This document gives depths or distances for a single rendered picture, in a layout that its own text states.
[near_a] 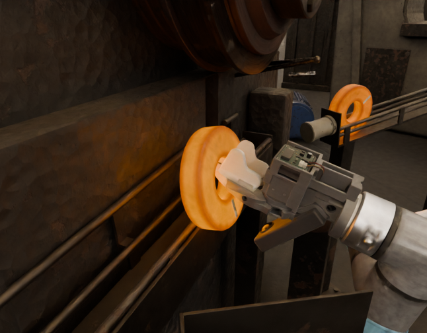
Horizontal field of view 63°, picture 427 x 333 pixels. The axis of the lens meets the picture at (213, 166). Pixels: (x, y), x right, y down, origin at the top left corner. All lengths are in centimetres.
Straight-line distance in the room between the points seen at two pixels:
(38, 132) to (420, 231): 44
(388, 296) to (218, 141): 30
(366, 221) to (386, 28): 292
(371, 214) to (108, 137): 34
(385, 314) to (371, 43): 296
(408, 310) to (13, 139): 49
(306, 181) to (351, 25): 300
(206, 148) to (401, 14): 291
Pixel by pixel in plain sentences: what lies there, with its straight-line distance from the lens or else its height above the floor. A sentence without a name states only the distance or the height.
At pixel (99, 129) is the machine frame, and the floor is 85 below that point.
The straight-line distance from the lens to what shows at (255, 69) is 65.
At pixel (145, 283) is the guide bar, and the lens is 45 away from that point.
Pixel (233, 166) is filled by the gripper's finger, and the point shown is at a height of 79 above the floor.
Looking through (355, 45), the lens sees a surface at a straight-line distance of 336.
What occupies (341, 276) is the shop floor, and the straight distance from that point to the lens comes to 157.
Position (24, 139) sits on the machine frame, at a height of 87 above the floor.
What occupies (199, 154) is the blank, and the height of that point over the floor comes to 81.
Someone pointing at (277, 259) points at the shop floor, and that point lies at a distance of 158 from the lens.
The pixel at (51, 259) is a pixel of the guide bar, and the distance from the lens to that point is 44.
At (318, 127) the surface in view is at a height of 68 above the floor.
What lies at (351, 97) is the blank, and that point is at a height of 75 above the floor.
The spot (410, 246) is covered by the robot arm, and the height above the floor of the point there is 74.
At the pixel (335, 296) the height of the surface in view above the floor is 72.
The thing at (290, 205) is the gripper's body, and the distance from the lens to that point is 47.
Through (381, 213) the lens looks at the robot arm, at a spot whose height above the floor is 77.
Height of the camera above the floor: 99
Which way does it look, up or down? 25 degrees down
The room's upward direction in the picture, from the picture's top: straight up
